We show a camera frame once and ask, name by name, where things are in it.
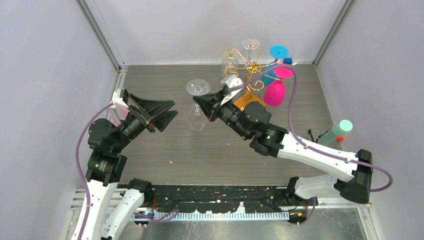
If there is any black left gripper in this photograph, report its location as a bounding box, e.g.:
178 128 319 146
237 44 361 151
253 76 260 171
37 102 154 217
113 92 179 151

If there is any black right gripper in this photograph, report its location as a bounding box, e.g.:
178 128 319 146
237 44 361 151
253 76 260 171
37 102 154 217
194 88 251 140

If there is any pink wine glass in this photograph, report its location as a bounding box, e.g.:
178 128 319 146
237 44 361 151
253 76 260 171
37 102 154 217
263 68 294 107

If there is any blue wine glass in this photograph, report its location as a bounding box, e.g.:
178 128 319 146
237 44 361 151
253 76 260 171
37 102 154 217
261 45 289 87

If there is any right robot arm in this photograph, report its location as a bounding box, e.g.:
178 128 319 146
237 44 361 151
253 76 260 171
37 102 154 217
192 90 373 205

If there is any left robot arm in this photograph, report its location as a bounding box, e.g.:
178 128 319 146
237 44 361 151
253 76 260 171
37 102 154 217
71 88 178 240

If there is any orange wooden rack base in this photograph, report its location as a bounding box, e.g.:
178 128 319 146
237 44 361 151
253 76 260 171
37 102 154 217
233 91 267 111

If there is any pink wedge stand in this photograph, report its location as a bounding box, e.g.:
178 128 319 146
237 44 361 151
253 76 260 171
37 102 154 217
109 100 129 126

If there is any blue cube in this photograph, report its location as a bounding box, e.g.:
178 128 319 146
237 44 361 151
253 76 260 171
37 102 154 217
283 57 293 65

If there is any mint green bottle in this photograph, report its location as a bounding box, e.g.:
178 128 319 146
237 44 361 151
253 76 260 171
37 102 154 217
317 119 353 146

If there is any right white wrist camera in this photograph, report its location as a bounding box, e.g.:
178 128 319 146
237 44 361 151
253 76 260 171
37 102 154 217
220 74 245 106

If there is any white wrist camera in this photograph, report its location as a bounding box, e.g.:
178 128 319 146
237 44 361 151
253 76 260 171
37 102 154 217
220 74 245 106
112 88 130 110

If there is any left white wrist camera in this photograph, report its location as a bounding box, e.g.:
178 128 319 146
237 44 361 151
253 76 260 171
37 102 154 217
112 88 130 110

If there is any gold wire wine glass rack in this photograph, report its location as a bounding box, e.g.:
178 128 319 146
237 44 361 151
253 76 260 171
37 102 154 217
229 46 283 93

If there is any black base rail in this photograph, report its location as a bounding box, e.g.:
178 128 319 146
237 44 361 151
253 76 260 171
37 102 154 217
130 177 319 215

